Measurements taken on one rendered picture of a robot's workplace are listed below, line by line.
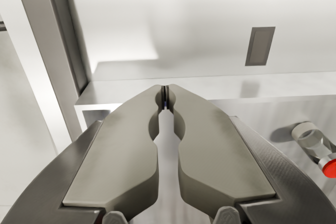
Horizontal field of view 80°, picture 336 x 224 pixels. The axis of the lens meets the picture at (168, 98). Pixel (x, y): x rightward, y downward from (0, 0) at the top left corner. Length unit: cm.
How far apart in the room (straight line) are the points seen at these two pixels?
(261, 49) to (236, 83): 3
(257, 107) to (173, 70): 8
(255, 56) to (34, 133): 151
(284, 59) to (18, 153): 173
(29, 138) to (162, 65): 151
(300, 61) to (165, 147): 14
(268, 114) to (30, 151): 163
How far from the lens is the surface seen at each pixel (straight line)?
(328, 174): 21
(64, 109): 17
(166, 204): 28
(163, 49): 15
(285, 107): 21
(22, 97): 144
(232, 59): 17
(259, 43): 17
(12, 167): 192
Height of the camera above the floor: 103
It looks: 59 degrees down
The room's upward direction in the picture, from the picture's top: 177 degrees clockwise
